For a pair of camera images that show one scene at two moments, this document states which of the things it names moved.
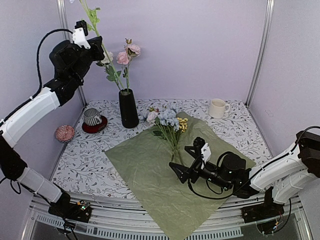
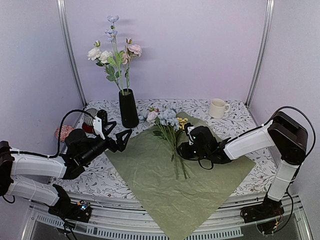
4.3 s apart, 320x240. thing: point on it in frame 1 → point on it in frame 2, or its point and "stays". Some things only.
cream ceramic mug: [218, 107] stays
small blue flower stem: [92, 14] → [112, 34]
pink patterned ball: [64, 133] stays
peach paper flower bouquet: [168, 124] stays
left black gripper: [97, 45] → [120, 145]
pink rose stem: [124, 58] stays
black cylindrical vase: [129, 115] stays
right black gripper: [184, 169] → [185, 152]
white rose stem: [106, 57] stays
